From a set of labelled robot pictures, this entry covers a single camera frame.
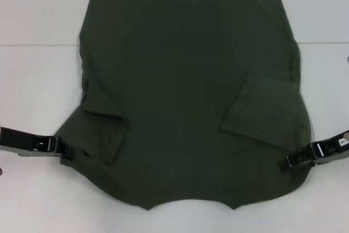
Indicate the dark green t-shirt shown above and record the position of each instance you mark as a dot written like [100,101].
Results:
[177,94]

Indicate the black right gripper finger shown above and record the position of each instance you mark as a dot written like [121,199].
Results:
[294,160]

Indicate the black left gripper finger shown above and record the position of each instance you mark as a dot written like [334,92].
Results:
[68,151]

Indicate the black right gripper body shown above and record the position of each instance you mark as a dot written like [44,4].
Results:
[330,151]

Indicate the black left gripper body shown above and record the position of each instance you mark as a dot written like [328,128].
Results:
[24,141]

